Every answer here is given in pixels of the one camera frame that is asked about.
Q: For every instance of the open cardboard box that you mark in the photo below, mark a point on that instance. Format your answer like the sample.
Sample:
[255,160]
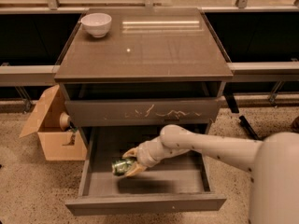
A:
[57,145]

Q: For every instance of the green soda can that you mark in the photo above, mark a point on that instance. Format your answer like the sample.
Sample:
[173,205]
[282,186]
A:
[122,166]

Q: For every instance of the grey metal window railing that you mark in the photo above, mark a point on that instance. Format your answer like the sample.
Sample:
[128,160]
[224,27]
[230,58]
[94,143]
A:
[34,32]

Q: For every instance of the black metal floor stand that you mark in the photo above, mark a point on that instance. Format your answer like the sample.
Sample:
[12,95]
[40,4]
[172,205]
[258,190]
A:
[232,104]

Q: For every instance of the grey drawer cabinet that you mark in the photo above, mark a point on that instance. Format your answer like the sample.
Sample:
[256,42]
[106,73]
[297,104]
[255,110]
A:
[148,54]

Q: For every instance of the round wooden knob object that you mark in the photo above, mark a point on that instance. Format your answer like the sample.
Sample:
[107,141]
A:
[64,121]

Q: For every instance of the open grey middle drawer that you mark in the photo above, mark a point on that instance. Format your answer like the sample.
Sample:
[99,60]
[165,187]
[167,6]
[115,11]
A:
[180,184]

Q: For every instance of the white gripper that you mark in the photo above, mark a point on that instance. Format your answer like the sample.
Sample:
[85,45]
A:
[144,155]

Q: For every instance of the closed grey top drawer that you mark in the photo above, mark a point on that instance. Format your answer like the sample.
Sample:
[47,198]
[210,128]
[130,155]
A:
[142,112]

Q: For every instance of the white ceramic bowl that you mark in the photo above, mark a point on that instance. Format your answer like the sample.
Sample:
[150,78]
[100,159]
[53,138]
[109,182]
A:
[96,24]

